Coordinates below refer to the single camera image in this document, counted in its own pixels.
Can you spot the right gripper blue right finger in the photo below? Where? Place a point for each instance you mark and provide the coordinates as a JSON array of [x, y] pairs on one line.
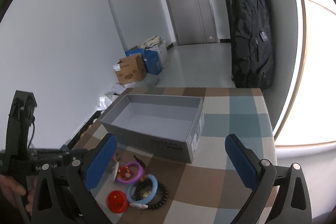
[[255, 176]]

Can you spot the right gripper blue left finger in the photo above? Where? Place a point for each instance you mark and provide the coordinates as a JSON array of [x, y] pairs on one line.
[[86, 175]]

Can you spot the white round pin badge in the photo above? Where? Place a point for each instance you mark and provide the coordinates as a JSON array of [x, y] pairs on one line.
[[115, 171]]

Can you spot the red round badge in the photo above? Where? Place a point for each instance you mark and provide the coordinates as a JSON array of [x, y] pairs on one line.
[[116, 201]]

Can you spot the red flower keychain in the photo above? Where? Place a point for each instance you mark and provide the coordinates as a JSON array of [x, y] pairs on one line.
[[124, 173]]

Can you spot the person's left hand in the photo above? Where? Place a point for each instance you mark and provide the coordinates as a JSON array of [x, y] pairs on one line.
[[10, 187]]

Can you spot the checkered brown blue tablecloth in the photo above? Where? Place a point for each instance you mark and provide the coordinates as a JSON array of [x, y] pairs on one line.
[[209, 189]]

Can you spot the white plastic bag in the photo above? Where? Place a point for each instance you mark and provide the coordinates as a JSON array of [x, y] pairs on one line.
[[109, 97]]

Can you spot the grey rectangular storage box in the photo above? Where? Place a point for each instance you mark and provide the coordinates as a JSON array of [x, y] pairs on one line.
[[165, 126]]

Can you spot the black backpack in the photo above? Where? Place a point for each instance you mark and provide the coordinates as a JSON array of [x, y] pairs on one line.
[[251, 45]]

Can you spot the brown cardboard box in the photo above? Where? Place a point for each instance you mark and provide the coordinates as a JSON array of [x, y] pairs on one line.
[[130, 69]]

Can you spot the blue cardboard box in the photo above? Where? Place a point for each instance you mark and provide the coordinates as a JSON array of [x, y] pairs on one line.
[[150, 59]]

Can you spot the beige canvas tote bag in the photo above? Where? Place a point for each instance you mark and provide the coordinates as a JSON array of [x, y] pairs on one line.
[[158, 45]]

